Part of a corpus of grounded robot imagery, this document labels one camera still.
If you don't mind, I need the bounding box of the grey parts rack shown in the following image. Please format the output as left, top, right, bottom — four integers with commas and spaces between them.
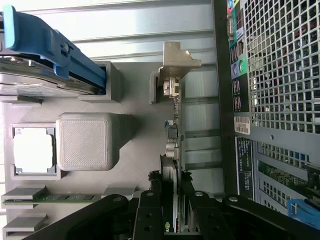
0, 59, 188, 240

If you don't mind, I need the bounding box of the green RAM stick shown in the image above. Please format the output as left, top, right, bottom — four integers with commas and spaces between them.
2, 193, 101, 205

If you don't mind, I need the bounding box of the blue case latch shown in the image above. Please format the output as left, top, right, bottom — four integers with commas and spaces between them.
286, 198, 320, 226

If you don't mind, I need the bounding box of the silver CPU chip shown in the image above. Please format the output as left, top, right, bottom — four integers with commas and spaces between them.
12, 127, 57, 175

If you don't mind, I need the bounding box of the open dark PC case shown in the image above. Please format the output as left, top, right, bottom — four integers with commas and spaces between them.
213, 0, 320, 218

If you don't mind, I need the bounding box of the silver hard disk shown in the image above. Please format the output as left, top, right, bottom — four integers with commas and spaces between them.
0, 54, 101, 98

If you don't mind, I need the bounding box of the blue disk caddy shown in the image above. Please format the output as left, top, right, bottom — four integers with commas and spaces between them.
0, 4, 108, 95

